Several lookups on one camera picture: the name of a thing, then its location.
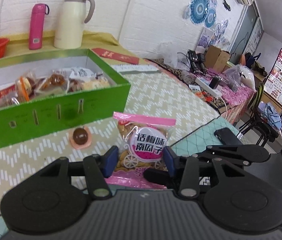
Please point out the cream thermal jug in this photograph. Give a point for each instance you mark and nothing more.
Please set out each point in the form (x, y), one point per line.
(73, 16)

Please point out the orange edged brown snack pack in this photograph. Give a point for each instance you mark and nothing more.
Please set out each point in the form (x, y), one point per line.
(55, 80)

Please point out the black chair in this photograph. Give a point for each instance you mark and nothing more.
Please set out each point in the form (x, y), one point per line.
(257, 122)

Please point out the brown cardboard box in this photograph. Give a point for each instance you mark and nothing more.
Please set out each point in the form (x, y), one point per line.
(216, 59)

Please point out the blue paper fan decoration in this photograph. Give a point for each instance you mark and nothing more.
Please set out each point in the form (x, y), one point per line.
(201, 12)

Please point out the brown jelly cup pink rim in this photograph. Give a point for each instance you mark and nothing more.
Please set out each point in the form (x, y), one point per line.
(80, 138)

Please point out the green cardboard box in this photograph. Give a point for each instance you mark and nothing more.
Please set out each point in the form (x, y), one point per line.
(41, 116)

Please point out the yellow tablecloth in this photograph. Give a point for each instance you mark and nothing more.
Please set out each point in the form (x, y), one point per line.
(18, 44)

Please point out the clear pack round biscuits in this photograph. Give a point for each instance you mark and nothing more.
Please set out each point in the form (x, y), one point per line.
(25, 85)

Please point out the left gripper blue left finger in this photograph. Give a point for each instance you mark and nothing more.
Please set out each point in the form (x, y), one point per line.
(108, 161)

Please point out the pink seed snack bag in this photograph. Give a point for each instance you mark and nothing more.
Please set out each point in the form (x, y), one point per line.
(141, 147)

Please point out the beige zigzag mat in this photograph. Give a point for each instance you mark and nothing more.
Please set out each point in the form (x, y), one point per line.
(150, 94)

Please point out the white power strip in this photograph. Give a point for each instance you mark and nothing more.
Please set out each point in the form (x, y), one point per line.
(205, 85)

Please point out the red envelope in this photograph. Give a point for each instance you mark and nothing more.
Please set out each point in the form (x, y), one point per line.
(107, 54)

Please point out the white blue snack bag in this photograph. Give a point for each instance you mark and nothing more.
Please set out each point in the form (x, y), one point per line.
(81, 73)

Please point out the pink thermos bottle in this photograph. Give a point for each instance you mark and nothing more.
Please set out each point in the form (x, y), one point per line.
(39, 12)

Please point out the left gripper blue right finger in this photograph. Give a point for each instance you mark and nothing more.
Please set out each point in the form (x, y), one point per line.
(171, 160)

